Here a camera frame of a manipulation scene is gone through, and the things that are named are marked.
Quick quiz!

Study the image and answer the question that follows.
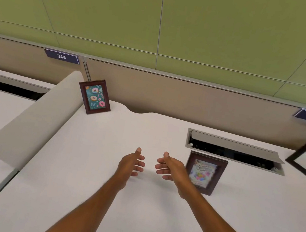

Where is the person's right hand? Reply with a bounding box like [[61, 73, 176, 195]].
[[151, 150, 195, 200]]

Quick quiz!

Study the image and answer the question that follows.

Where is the person's left hand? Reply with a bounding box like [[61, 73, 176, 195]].
[[114, 145, 148, 194]]

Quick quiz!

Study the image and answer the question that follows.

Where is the person's left forearm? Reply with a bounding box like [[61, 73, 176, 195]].
[[41, 167, 123, 232]]

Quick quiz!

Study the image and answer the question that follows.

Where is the person's right forearm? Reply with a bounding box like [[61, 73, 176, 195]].
[[173, 181, 282, 232]]

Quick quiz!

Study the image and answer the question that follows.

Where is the beige back partition panel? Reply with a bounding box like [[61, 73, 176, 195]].
[[0, 33, 306, 153]]

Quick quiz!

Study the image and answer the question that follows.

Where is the beige desk divider panel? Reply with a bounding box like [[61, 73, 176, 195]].
[[0, 60, 89, 177]]

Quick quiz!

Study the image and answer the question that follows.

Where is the brown frame with candy picture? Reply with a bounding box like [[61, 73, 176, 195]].
[[182, 150, 229, 198]]

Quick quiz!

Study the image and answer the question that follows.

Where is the grey cable tray flap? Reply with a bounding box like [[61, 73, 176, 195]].
[[0, 75, 52, 103], [183, 128, 289, 176]]

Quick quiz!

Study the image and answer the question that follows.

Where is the brown frame with donut picture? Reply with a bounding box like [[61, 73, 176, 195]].
[[75, 76, 115, 118]]

